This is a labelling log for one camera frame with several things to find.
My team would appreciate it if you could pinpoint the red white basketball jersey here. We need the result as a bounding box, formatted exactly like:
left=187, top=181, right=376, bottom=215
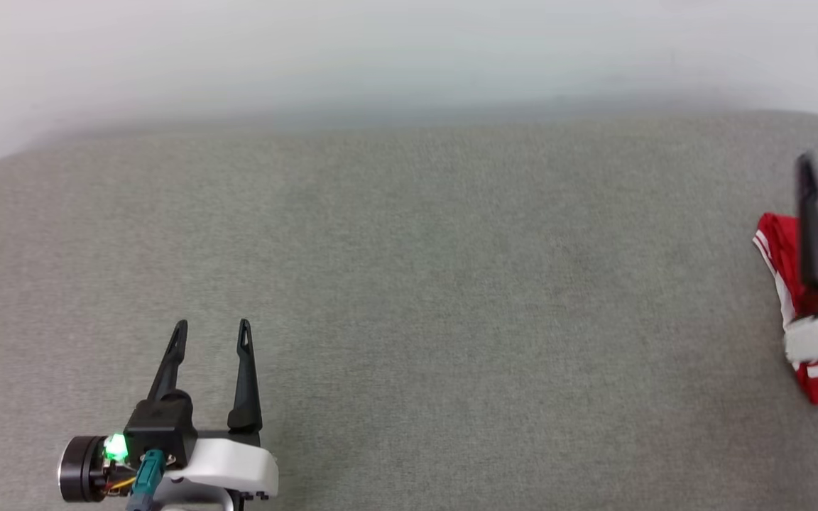
left=753, top=211, right=818, bottom=407

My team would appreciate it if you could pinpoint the grey fabric sofa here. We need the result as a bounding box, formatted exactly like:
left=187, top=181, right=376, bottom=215
left=0, top=110, right=818, bottom=511

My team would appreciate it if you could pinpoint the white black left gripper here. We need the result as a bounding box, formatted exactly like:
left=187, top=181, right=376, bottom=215
left=149, top=319, right=280, bottom=511

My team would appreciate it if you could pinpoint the teal plug with black cable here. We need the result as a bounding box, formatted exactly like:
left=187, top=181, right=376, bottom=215
left=129, top=449, right=167, bottom=511

